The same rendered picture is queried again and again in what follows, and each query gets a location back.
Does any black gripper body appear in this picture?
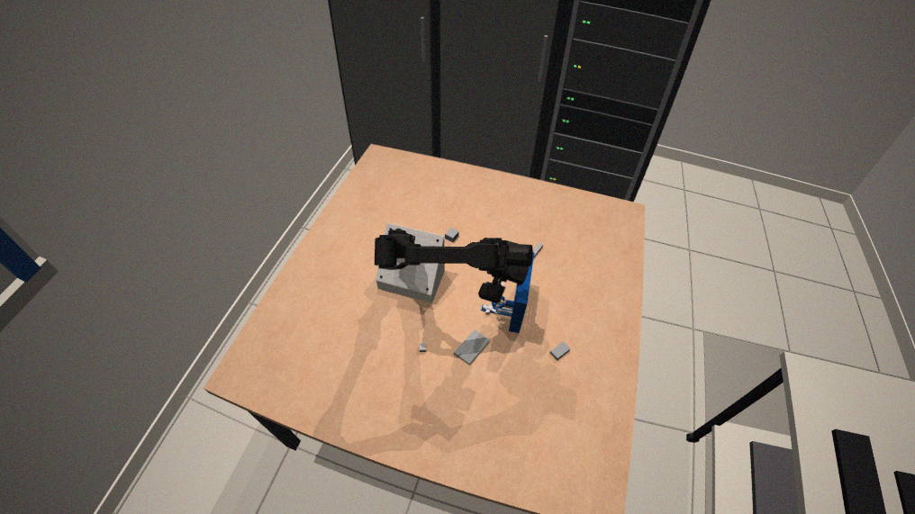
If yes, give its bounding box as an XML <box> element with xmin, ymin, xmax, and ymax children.
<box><xmin>478</xmin><ymin>270</ymin><xmax>504</xmax><ymax>303</ymax></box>

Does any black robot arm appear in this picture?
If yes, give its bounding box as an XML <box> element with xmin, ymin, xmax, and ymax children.
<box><xmin>375</xmin><ymin>229</ymin><xmax>532</xmax><ymax>284</ymax></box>

